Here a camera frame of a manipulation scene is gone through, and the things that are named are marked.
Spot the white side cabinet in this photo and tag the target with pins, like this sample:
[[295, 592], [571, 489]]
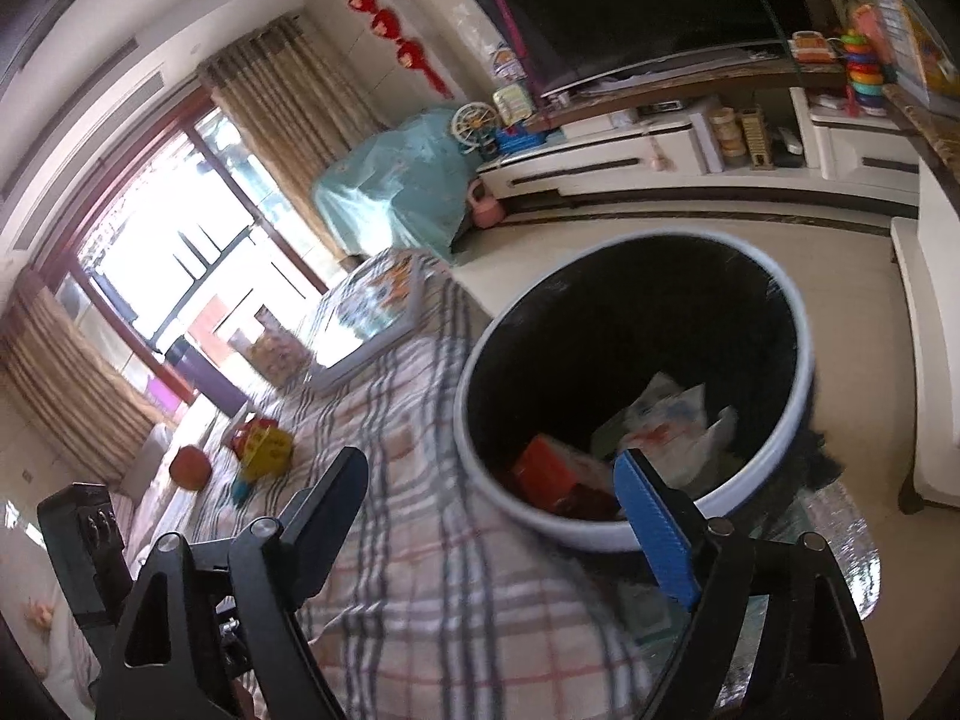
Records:
[[934, 352]]

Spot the wooden framed glass door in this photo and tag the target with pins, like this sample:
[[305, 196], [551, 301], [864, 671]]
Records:
[[172, 240]]

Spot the red white carton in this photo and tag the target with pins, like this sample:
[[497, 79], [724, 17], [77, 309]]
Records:
[[551, 472]]

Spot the stack of tape rolls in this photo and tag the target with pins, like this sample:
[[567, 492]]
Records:
[[725, 133]]

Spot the silver foil mat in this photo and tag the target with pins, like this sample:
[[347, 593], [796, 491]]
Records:
[[844, 547]]

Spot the red apple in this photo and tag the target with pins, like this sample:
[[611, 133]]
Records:
[[190, 469]]

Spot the white television cabinet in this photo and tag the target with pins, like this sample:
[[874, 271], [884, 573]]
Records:
[[600, 157]]

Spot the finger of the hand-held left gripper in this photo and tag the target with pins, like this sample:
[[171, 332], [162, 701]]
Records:
[[79, 555]]

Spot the beige curtain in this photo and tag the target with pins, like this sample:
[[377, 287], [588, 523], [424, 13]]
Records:
[[75, 375], [292, 127]]

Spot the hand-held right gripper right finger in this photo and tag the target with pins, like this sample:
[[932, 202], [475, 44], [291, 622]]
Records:
[[660, 532]]

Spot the blue toy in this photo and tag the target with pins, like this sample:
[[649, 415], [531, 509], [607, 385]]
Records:
[[519, 141]]

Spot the glass jar of snacks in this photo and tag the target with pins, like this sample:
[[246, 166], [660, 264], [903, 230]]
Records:
[[281, 356]]

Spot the white plastic bag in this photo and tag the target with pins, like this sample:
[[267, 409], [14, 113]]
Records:
[[667, 420]]

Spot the remote control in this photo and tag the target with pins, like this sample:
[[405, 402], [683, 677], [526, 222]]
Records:
[[787, 146]]

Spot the purple thermos bottle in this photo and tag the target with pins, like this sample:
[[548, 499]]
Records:
[[206, 379]]

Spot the yellow snack wrapper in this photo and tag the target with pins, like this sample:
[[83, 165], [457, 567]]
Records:
[[266, 454]]

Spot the ferris wheel toy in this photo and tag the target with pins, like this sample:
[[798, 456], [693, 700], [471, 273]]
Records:
[[475, 127]]

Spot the black television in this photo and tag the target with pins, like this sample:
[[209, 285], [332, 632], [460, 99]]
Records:
[[637, 0]]

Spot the colourful book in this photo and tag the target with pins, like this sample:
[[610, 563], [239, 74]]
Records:
[[367, 315]]

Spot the plaid tablecloth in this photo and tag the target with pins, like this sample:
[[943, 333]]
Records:
[[450, 615]]

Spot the white bin with black bag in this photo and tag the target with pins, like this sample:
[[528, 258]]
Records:
[[637, 315]]

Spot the yellow gift box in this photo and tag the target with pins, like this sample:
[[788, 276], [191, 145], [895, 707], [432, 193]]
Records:
[[907, 37]]

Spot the brown marble counter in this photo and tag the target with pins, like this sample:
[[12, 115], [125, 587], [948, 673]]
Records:
[[926, 135]]

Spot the pink covered sofa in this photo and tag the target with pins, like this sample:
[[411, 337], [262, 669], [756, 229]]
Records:
[[146, 461]]

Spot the yellow green toy phone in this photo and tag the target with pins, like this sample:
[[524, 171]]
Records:
[[514, 103]]

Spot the toy cash register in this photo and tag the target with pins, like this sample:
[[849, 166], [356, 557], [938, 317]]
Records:
[[814, 46]]

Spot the house shaped colourful card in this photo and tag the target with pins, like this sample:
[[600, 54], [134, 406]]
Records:
[[508, 64]]

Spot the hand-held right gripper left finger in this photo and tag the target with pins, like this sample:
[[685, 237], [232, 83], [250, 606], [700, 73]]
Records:
[[330, 510]]

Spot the white ceiling air vent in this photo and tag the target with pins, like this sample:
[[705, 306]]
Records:
[[82, 127]]

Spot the wooden building model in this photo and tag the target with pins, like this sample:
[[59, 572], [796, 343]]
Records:
[[755, 139]]

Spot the red heart hanging decoration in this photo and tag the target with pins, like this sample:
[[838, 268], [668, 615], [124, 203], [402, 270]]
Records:
[[386, 22]]

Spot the teal covered furniture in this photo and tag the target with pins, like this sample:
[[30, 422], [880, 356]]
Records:
[[397, 180]]

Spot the pink kettlebell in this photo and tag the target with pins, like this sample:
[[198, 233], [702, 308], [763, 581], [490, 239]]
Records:
[[486, 206]]

